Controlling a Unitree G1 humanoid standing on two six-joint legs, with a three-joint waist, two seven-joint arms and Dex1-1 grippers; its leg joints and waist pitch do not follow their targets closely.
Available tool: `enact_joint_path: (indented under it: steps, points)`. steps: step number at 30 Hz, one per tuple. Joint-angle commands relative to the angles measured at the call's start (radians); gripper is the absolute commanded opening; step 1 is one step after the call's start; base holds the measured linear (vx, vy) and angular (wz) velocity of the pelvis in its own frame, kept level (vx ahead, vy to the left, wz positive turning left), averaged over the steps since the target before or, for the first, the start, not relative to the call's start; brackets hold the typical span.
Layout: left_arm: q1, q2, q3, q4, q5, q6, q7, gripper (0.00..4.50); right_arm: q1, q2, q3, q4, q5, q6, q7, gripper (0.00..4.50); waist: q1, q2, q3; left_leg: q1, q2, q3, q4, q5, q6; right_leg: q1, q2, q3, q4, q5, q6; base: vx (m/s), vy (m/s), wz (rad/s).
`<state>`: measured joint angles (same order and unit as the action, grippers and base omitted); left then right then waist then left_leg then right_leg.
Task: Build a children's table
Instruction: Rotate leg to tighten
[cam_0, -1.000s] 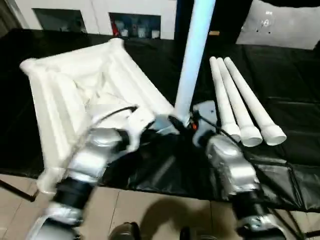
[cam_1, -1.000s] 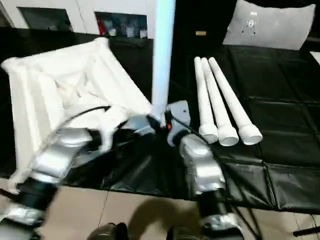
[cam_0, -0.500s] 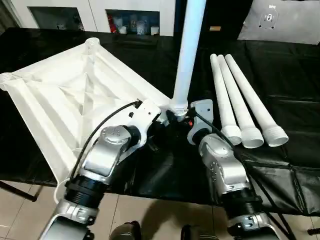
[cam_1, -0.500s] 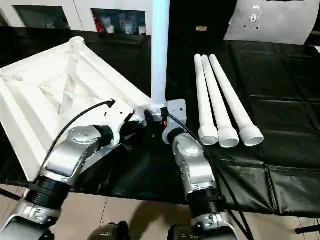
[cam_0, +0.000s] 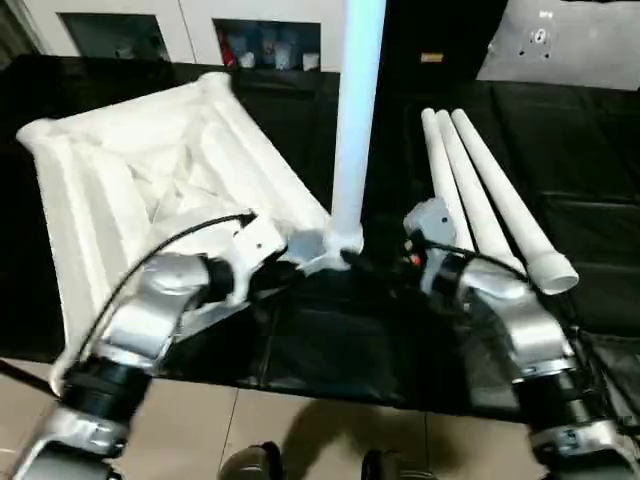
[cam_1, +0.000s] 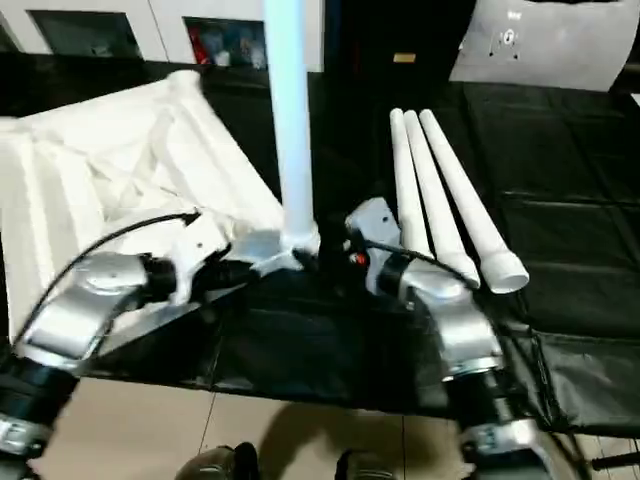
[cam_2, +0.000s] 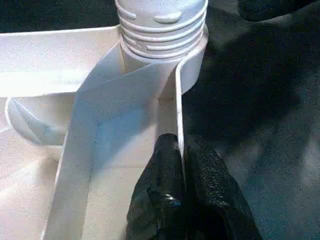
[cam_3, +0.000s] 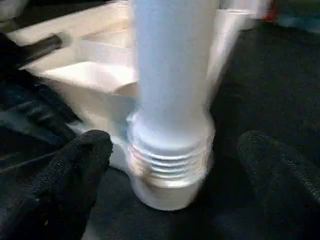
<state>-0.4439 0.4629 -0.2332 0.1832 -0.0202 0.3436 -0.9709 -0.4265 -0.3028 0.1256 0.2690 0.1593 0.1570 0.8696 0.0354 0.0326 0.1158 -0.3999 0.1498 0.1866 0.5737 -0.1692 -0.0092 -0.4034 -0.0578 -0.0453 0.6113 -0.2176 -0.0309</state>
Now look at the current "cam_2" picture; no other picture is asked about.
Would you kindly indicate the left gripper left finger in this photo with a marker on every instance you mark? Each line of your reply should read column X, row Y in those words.
column 160, row 200

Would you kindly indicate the white plastic table top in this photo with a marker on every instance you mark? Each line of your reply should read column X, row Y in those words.
column 75, row 137

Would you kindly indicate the white plastic table leg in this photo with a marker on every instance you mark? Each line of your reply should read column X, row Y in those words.
column 160, row 32

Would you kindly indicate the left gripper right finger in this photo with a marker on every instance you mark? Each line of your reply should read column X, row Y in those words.
column 215, row 200

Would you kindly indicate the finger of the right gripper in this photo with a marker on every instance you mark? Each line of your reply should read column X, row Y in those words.
column 275, row 8

